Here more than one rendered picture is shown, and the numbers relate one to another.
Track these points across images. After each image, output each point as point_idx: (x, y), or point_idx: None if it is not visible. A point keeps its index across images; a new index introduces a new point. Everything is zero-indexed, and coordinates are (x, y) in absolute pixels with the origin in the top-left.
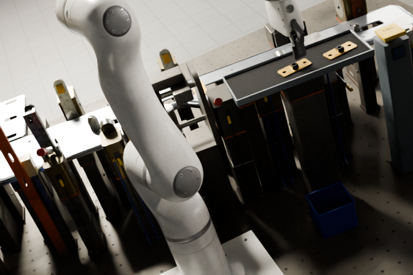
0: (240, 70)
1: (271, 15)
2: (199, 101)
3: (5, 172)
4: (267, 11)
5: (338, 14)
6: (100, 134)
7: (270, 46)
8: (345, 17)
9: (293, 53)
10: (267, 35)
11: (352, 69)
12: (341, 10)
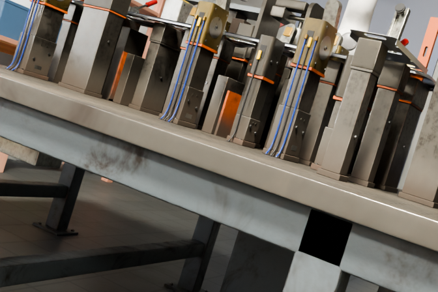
0: (253, 7)
1: None
2: (261, 33)
3: (429, 83)
4: None
5: None
6: (341, 46)
7: (107, 17)
8: (68, 0)
9: None
10: (116, 3)
11: (43, 60)
12: None
